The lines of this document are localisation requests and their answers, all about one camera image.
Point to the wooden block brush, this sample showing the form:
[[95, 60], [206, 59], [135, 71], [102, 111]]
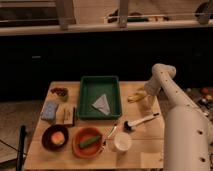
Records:
[[69, 116]]

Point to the white handled dish brush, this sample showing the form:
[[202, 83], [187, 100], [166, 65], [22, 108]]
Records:
[[129, 125]]

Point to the green plastic tray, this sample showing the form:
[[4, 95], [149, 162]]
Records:
[[91, 88]]

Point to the black stand pole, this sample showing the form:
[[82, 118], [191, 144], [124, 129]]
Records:
[[20, 152]]

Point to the orange plate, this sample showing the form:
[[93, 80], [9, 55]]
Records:
[[82, 135]]

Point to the blue sponge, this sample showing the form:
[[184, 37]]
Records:
[[49, 111]]

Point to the green cucumber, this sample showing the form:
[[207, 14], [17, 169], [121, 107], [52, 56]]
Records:
[[89, 141]]

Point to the metal spoon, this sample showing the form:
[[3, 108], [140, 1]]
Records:
[[109, 135]]

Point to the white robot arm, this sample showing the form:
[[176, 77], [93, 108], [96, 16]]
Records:
[[187, 132]]

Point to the white paper cup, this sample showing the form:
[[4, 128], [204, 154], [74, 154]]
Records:
[[122, 142]]

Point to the wooden table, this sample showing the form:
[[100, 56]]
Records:
[[147, 151]]

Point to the dark brown bowl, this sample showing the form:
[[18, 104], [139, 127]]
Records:
[[46, 137]]

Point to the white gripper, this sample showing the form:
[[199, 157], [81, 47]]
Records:
[[152, 87]]

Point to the grey folded cloth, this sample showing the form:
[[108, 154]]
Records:
[[102, 105]]

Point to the yellow banana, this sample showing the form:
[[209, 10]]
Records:
[[137, 96]]

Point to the orange round fruit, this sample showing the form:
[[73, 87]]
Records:
[[58, 138]]

